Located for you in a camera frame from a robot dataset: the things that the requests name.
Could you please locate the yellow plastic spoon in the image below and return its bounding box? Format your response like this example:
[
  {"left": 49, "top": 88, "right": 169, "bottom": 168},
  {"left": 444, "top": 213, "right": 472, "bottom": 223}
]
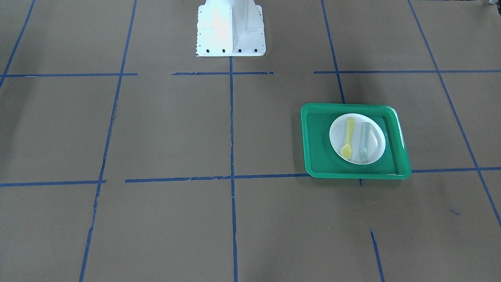
[{"left": 341, "top": 117, "right": 355, "bottom": 159}]

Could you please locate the green plastic tray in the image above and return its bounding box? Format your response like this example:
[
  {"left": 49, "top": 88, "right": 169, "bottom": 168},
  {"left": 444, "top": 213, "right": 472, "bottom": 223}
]
[{"left": 300, "top": 103, "right": 412, "bottom": 180}]

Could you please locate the white round plate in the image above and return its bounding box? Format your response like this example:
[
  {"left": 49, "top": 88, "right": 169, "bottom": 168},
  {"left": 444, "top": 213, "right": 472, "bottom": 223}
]
[{"left": 328, "top": 114, "right": 386, "bottom": 165}]

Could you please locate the pale green plastic fork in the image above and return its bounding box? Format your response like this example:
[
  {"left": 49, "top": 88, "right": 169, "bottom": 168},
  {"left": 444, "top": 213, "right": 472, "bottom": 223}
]
[{"left": 359, "top": 123, "right": 371, "bottom": 164}]

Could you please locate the white pedestal column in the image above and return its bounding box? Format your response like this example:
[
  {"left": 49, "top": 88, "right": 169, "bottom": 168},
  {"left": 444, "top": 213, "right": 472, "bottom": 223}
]
[{"left": 196, "top": 0, "right": 267, "bottom": 57}]

